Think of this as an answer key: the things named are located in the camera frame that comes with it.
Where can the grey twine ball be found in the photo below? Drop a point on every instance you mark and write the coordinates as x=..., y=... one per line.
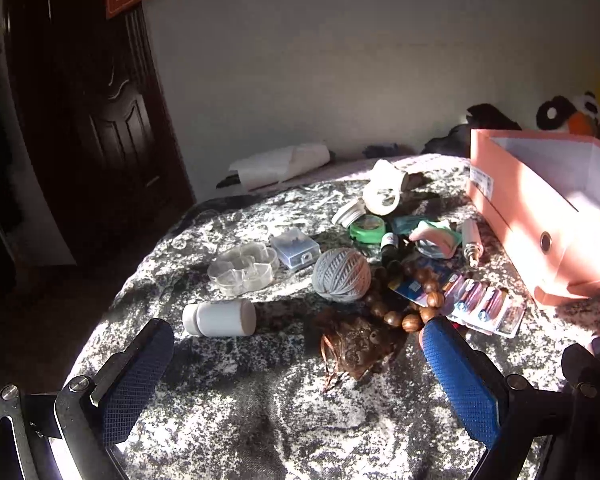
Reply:
x=341, y=275

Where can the black clothing pile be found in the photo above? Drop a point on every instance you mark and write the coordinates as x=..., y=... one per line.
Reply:
x=458, y=141

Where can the dark wooden door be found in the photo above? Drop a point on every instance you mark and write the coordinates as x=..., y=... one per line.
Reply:
x=94, y=120

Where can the pink cardboard box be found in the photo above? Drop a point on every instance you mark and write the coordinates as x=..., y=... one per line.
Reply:
x=540, y=194

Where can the blue battery blister pack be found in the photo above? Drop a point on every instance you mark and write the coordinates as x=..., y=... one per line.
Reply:
x=480, y=305

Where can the white plastic pill bottle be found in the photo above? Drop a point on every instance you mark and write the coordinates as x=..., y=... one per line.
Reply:
x=229, y=318

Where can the panda penguin plush toy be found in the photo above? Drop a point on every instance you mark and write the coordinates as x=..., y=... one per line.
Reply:
x=579, y=115

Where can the teal foil sachet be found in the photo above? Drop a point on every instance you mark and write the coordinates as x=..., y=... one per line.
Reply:
x=404, y=225

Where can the small dark dropper bottle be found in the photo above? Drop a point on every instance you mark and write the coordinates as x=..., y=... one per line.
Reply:
x=389, y=248

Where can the pink and green pouch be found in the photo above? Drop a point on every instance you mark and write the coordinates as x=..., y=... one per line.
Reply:
x=435, y=241

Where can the clear rectangular plastic box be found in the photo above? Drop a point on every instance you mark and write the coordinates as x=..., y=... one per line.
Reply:
x=295, y=249

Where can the white tape roll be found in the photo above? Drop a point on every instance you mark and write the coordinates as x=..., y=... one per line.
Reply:
x=383, y=194

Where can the white jar lid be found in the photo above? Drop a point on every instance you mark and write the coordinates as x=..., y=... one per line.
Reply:
x=349, y=213

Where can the clear flower-shaped plastic box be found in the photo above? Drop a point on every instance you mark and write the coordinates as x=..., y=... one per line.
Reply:
x=244, y=268

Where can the white spark plug tube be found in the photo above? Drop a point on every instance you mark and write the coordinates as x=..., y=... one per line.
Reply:
x=472, y=244

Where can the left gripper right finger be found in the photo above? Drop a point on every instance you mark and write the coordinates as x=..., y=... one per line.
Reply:
x=505, y=413

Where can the brown crinkled wrapper bundle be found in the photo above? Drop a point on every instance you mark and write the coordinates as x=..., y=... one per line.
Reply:
x=353, y=344

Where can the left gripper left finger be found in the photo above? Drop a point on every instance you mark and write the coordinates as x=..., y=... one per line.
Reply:
x=94, y=414

